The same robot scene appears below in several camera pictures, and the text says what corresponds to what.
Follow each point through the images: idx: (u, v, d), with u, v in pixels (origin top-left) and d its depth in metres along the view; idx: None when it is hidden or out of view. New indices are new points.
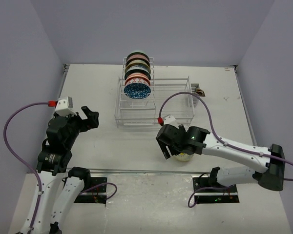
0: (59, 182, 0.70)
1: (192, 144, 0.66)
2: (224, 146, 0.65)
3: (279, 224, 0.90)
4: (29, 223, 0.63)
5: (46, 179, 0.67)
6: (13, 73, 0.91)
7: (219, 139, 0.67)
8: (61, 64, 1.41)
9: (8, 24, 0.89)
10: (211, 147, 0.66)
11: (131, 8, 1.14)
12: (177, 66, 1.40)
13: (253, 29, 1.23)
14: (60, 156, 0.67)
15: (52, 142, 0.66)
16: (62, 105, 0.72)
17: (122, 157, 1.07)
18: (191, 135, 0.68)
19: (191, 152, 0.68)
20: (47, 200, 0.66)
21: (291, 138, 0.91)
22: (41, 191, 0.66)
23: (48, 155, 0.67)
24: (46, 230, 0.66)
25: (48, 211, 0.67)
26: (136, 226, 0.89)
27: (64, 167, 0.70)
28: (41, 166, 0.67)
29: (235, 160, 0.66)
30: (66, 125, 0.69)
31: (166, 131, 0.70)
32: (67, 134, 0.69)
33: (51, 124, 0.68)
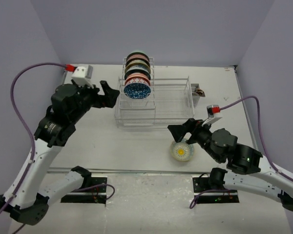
0: (54, 154, 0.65)
1: (246, 166, 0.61)
2: (277, 174, 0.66)
3: (279, 224, 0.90)
4: (13, 190, 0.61)
5: (41, 148, 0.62)
6: (12, 72, 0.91)
7: (272, 166, 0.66)
8: (61, 64, 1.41)
9: (8, 24, 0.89)
10: (265, 173, 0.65)
11: (131, 8, 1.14)
12: (177, 66, 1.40)
13: (252, 29, 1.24)
14: (61, 128, 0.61)
15: (56, 110, 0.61)
16: (81, 72, 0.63)
17: (122, 157, 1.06)
18: (247, 156, 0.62)
19: (238, 170, 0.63)
20: (36, 170, 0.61)
21: (291, 137, 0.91)
22: (32, 160, 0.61)
23: (48, 124, 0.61)
24: (31, 201, 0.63)
25: (36, 182, 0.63)
26: (136, 226, 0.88)
27: (63, 142, 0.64)
28: (39, 134, 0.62)
29: (279, 185, 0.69)
30: (74, 96, 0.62)
31: (232, 144, 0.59)
32: (73, 106, 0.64)
33: (59, 90, 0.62)
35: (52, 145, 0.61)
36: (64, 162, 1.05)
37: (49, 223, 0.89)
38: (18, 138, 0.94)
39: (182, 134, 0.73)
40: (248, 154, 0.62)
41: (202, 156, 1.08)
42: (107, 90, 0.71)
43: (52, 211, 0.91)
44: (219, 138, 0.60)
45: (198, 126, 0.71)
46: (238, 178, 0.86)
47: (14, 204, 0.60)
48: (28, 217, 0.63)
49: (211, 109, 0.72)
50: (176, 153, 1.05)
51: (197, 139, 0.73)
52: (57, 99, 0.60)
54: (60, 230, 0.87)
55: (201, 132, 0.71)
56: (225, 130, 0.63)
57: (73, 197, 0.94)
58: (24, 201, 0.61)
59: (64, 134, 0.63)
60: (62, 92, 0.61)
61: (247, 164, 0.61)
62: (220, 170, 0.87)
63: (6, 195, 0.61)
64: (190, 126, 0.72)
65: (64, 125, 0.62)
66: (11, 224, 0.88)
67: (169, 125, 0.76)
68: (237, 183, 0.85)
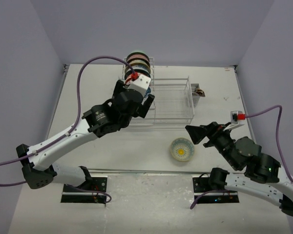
0: (89, 139, 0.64)
1: (266, 175, 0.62)
2: (292, 185, 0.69)
3: (278, 224, 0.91)
4: (38, 148, 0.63)
5: (81, 128, 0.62)
6: (12, 72, 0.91)
7: (288, 177, 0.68)
8: (61, 64, 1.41)
9: (8, 24, 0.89)
10: (282, 184, 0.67)
11: (131, 8, 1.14)
12: (177, 66, 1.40)
13: (252, 29, 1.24)
14: (107, 122, 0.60)
15: (115, 106, 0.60)
16: (143, 82, 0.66)
17: (122, 157, 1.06)
18: (269, 167, 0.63)
19: (256, 180, 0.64)
20: (64, 144, 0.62)
21: (291, 137, 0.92)
22: (68, 134, 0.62)
23: (100, 112, 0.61)
24: (45, 166, 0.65)
25: (58, 153, 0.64)
26: (136, 226, 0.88)
27: (102, 134, 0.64)
28: (88, 115, 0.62)
29: (288, 194, 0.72)
30: (137, 103, 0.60)
31: (257, 153, 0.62)
32: (134, 110, 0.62)
33: (130, 91, 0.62)
35: (92, 131, 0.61)
36: (65, 162, 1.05)
37: (49, 222, 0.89)
38: (18, 138, 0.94)
39: (202, 136, 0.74)
40: (269, 165, 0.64)
41: (202, 156, 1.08)
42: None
43: (52, 211, 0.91)
44: (244, 147, 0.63)
45: (220, 130, 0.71)
46: (240, 181, 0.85)
47: (31, 161, 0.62)
48: (31, 180, 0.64)
49: (237, 116, 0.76)
50: (176, 153, 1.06)
51: (215, 144, 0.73)
52: (123, 98, 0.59)
54: (61, 230, 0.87)
55: (220, 137, 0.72)
56: (248, 140, 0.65)
57: (73, 197, 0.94)
58: (40, 163, 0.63)
59: (107, 129, 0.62)
60: (133, 94, 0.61)
61: (267, 173, 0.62)
62: (221, 170, 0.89)
63: (31, 148, 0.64)
64: (212, 129, 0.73)
65: (112, 121, 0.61)
66: (11, 224, 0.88)
67: (186, 126, 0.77)
68: (239, 185, 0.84)
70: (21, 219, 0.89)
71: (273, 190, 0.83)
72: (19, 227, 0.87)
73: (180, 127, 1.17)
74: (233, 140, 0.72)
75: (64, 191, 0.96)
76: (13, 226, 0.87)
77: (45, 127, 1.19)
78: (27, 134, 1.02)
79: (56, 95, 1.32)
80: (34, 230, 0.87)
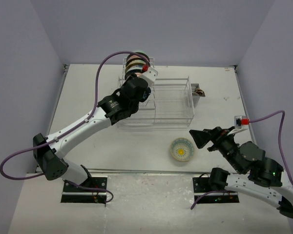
0: (103, 126, 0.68)
1: (271, 179, 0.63)
2: None
3: (279, 225, 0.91)
4: (58, 135, 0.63)
5: (98, 115, 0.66)
6: (13, 72, 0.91)
7: (290, 180, 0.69)
8: (61, 64, 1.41)
9: (8, 24, 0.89)
10: (283, 187, 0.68)
11: (131, 8, 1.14)
12: (177, 66, 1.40)
13: (252, 29, 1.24)
14: (121, 108, 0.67)
15: (124, 93, 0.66)
16: (151, 74, 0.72)
17: (123, 157, 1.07)
18: (273, 171, 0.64)
19: (260, 184, 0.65)
20: (84, 129, 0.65)
21: (290, 137, 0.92)
22: (87, 120, 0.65)
23: (113, 102, 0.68)
24: (63, 154, 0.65)
25: (77, 140, 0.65)
26: (136, 226, 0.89)
27: (115, 121, 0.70)
28: (102, 105, 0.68)
29: (289, 198, 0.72)
30: (144, 88, 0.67)
31: (261, 159, 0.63)
32: (141, 96, 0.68)
33: (135, 79, 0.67)
35: (108, 117, 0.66)
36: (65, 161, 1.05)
37: (49, 222, 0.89)
38: (18, 138, 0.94)
39: (206, 140, 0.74)
40: (273, 169, 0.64)
41: (201, 155, 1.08)
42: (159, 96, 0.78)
43: (52, 211, 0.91)
44: (249, 152, 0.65)
45: (224, 135, 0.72)
46: (241, 181, 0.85)
47: (52, 146, 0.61)
48: (51, 168, 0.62)
49: (240, 122, 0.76)
50: (177, 153, 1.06)
51: (219, 148, 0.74)
52: (131, 85, 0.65)
54: (61, 230, 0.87)
55: (225, 141, 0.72)
56: (253, 145, 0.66)
57: (73, 197, 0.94)
58: (61, 148, 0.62)
59: (120, 116, 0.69)
60: (139, 81, 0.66)
61: (271, 177, 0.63)
62: (222, 170, 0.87)
63: (50, 137, 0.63)
64: (216, 134, 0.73)
65: (124, 107, 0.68)
66: (11, 224, 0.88)
67: (191, 130, 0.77)
68: (239, 186, 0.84)
70: (21, 219, 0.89)
71: (272, 192, 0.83)
72: (19, 227, 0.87)
73: (180, 126, 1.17)
74: (237, 144, 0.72)
75: (64, 191, 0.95)
76: (13, 225, 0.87)
77: (45, 126, 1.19)
78: (28, 133, 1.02)
79: (56, 95, 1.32)
80: (35, 230, 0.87)
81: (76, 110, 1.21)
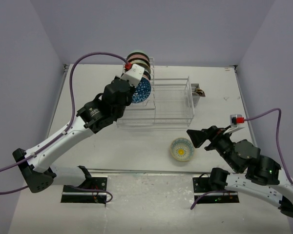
0: (86, 136, 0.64)
1: (267, 177, 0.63)
2: (292, 187, 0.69)
3: (279, 225, 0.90)
4: (36, 150, 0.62)
5: (76, 126, 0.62)
6: (12, 72, 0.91)
7: (288, 178, 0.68)
8: (61, 64, 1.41)
9: (8, 25, 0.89)
10: (282, 185, 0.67)
11: (131, 8, 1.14)
12: (177, 66, 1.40)
13: (252, 29, 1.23)
14: (101, 117, 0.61)
15: (105, 99, 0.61)
16: (136, 72, 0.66)
17: (122, 157, 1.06)
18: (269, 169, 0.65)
19: (258, 182, 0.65)
20: (62, 142, 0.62)
21: (290, 137, 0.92)
22: (64, 132, 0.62)
23: (94, 109, 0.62)
24: (45, 167, 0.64)
25: (57, 152, 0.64)
26: (136, 226, 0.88)
27: (98, 129, 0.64)
28: (82, 113, 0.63)
29: (288, 196, 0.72)
30: (127, 93, 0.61)
31: (256, 156, 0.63)
32: (125, 101, 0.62)
33: (115, 83, 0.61)
35: (88, 127, 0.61)
36: (65, 162, 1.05)
37: (49, 222, 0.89)
38: (18, 138, 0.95)
39: (203, 140, 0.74)
40: (270, 167, 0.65)
41: (201, 155, 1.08)
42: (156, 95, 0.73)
43: (52, 211, 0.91)
44: (243, 150, 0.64)
45: (220, 134, 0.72)
46: (241, 181, 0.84)
47: (31, 163, 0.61)
48: (32, 183, 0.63)
49: (236, 120, 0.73)
50: (177, 153, 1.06)
51: (216, 147, 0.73)
52: (110, 90, 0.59)
54: (61, 231, 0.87)
55: (221, 140, 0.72)
56: (247, 143, 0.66)
57: (73, 197, 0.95)
58: (40, 164, 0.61)
59: (102, 124, 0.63)
60: (118, 85, 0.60)
61: (268, 175, 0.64)
62: (222, 171, 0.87)
63: (29, 151, 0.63)
64: (212, 133, 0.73)
65: (106, 115, 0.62)
66: (11, 224, 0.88)
67: (188, 130, 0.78)
68: (239, 186, 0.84)
70: (21, 219, 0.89)
71: (272, 191, 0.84)
72: (19, 227, 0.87)
73: (180, 127, 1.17)
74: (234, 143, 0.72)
75: (64, 191, 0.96)
76: (13, 226, 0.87)
77: (45, 126, 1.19)
78: (28, 133, 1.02)
79: (55, 95, 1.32)
80: (35, 229, 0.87)
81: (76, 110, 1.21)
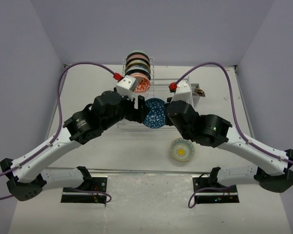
0: (72, 147, 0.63)
1: (211, 134, 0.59)
2: (247, 145, 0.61)
3: (279, 224, 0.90)
4: (21, 162, 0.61)
5: (62, 137, 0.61)
6: (11, 73, 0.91)
7: (242, 136, 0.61)
8: (61, 64, 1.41)
9: (8, 25, 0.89)
10: (233, 144, 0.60)
11: (131, 8, 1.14)
12: (176, 66, 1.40)
13: (252, 29, 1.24)
14: (90, 128, 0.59)
15: (94, 110, 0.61)
16: (125, 83, 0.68)
17: (121, 157, 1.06)
18: (212, 126, 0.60)
19: (206, 143, 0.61)
20: (48, 154, 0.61)
21: (291, 137, 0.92)
22: (50, 144, 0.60)
23: (81, 120, 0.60)
24: (31, 178, 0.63)
25: (43, 164, 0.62)
26: (136, 226, 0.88)
27: (86, 141, 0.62)
28: (69, 124, 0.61)
29: (252, 160, 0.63)
30: (117, 105, 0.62)
31: (186, 112, 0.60)
32: (114, 113, 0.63)
33: (105, 94, 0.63)
35: (73, 140, 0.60)
36: (64, 162, 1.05)
37: (49, 222, 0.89)
38: (17, 138, 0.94)
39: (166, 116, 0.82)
40: (217, 125, 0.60)
41: (201, 155, 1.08)
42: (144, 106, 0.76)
43: (53, 211, 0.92)
44: (174, 108, 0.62)
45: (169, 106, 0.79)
46: (226, 170, 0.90)
47: (15, 174, 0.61)
48: (18, 192, 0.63)
49: (170, 88, 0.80)
50: (176, 153, 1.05)
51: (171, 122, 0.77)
52: (99, 102, 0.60)
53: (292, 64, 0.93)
54: (61, 230, 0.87)
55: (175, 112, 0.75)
56: (180, 102, 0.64)
57: (73, 197, 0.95)
58: (25, 176, 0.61)
59: (89, 137, 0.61)
60: (108, 97, 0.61)
61: (213, 133, 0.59)
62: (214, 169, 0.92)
63: (14, 162, 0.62)
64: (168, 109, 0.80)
65: (94, 126, 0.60)
66: (11, 224, 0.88)
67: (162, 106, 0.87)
68: (226, 176, 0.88)
70: (22, 219, 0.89)
71: (250, 168, 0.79)
72: (19, 227, 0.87)
73: None
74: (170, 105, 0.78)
75: (64, 191, 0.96)
76: (13, 225, 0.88)
77: (45, 126, 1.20)
78: (28, 133, 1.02)
79: (55, 95, 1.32)
80: (35, 230, 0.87)
81: (76, 110, 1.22)
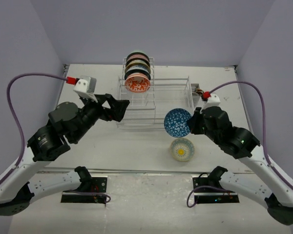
0: (40, 166, 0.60)
1: (238, 145, 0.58)
2: (268, 167, 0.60)
3: (279, 224, 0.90)
4: None
5: (26, 158, 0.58)
6: (11, 73, 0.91)
7: (266, 158, 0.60)
8: (61, 64, 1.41)
9: (8, 25, 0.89)
10: (255, 162, 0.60)
11: (131, 8, 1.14)
12: (177, 66, 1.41)
13: (252, 29, 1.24)
14: (49, 147, 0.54)
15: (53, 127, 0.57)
16: (81, 86, 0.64)
17: (121, 157, 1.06)
18: (241, 138, 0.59)
19: (228, 152, 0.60)
20: (15, 177, 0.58)
21: (291, 137, 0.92)
22: (15, 166, 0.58)
23: (42, 137, 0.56)
24: (8, 199, 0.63)
25: (15, 186, 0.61)
26: (136, 226, 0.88)
27: (53, 158, 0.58)
28: (31, 143, 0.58)
29: (267, 182, 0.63)
30: (73, 119, 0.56)
31: (220, 117, 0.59)
32: (75, 126, 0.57)
33: (59, 108, 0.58)
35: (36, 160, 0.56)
36: (64, 162, 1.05)
37: (49, 223, 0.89)
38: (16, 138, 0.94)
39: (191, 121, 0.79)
40: (245, 139, 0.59)
41: (201, 155, 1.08)
42: (113, 103, 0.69)
43: (52, 211, 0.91)
44: (211, 113, 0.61)
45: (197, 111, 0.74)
46: (234, 177, 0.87)
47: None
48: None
49: (203, 96, 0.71)
50: (176, 153, 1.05)
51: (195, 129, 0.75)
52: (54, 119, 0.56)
53: (292, 64, 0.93)
54: (61, 231, 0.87)
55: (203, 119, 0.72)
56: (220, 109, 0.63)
57: (73, 197, 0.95)
58: None
59: (55, 154, 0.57)
60: (63, 112, 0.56)
61: (240, 146, 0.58)
62: (222, 168, 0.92)
63: None
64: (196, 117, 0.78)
65: (56, 144, 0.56)
66: (11, 224, 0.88)
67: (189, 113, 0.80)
68: (231, 182, 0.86)
70: (21, 219, 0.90)
71: (262, 188, 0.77)
72: (18, 227, 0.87)
73: None
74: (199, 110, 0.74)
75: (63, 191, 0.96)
76: (13, 225, 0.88)
77: None
78: (28, 133, 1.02)
79: (56, 95, 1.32)
80: (35, 230, 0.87)
81: None
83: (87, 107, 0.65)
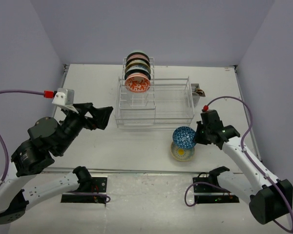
0: (27, 179, 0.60)
1: (219, 133, 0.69)
2: (241, 152, 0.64)
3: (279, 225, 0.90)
4: None
5: (11, 173, 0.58)
6: (11, 73, 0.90)
7: (241, 144, 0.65)
8: (61, 64, 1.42)
9: (7, 26, 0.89)
10: (229, 146, 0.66)
11: (131, 8, 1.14)
12: (177, 66, 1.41)
13: (252, 29, 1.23)
14: (31, 162, 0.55)
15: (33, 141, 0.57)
16: (58, 99, 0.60)
17: (121, 157, 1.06)
18: (224, 129, 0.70)
19: (213, 140, 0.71)
20: (2, 191, 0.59)
21: (291, 137, 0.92)
22: (1, 181, 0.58)
23: (24, 152, 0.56)
24: None
25: (4, 199, 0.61)
26: (136, 226, 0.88)
27: (37, 171, 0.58)
28: (15, 158, 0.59)
29: (242, 168, 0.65)
30: (52, 133, 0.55)
31: (210, 114, 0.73)
32: (56, 141, 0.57)
33: (39, 124, 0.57)
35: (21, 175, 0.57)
36: (64, 162, 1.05)
37: (49, 223, 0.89)
38: (16, 139, 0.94)
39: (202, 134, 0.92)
40: (229, 131, 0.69)
41: (201, 155, 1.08)
42: (94, 112, 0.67)
43: (52, 211, 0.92)
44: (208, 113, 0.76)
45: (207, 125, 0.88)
46: (231, 176, 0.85)
47: None
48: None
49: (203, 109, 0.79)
50: (176, 153, 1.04)
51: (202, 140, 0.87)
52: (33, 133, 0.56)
53: (292, 64, 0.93)
54: (61, 230, 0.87)
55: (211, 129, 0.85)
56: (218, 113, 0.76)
57: (73, 196, 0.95)
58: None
59: (37, 167, 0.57)
60: (42, 127, 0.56)
61: (221, 134, 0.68)
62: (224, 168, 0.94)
63: None
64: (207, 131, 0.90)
65: (37, 158, 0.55)
66: (11, 224, 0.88)
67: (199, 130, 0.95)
68: (227, 179, 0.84)
70: (21, 219, 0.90)
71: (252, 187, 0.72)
72: (18, 227, 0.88)
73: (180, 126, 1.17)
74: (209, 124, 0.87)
75: None
76: (13, 225, 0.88)
77: None
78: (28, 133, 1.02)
79: None
80: (35, 230, 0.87)
81: None
83: (69, 118, 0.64)
